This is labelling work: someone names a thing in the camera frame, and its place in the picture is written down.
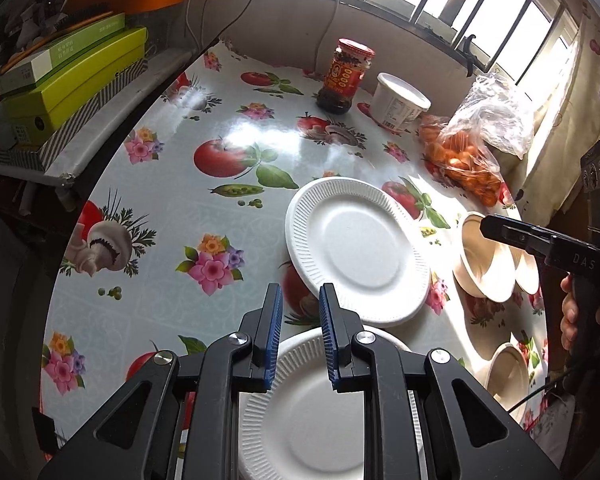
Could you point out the grey side shelf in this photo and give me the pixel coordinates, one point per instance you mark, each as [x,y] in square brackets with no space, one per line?
[130,105]

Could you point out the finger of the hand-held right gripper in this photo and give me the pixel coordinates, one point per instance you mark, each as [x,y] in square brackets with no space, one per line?
[510,234]

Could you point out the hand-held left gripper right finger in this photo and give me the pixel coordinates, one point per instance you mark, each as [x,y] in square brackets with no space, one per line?
[328,345]

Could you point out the pile of small oranges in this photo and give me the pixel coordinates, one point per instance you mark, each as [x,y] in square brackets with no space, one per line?
[460,160]

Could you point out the red label sauce jar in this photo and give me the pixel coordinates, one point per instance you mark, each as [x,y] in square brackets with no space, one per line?
[344,72]

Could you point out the lime green box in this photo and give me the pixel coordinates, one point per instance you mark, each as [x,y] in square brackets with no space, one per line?
[80,85]

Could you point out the person's right hand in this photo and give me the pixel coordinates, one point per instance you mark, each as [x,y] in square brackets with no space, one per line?
[570,315]

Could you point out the white paper plate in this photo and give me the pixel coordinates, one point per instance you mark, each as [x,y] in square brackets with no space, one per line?
[360,255]
[300,430]

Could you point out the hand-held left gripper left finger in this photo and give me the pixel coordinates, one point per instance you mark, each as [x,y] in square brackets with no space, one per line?
[274,345]

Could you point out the clear plastic bag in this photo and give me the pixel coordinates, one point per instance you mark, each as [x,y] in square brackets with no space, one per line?
[495,115]

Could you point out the metal window grille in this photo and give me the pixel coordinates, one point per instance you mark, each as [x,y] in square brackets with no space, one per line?
[420,10]

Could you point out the beige paper bowl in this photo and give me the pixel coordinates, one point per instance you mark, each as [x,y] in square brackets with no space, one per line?
[526,272]
[472,260]
[510,375]

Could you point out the striped cardboard box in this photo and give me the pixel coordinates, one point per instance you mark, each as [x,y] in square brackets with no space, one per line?
[60,145]

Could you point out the cream patterned curtain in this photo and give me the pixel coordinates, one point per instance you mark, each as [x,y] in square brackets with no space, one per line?
[570,110]

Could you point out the pale green flat box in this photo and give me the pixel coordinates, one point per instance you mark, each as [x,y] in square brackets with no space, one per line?
[55,57]

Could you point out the printed fruit and flower tablecloth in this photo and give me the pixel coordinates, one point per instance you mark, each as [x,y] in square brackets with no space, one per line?
[190,220]

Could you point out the white plastic tub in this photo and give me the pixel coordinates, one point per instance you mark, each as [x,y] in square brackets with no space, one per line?
[397,102]

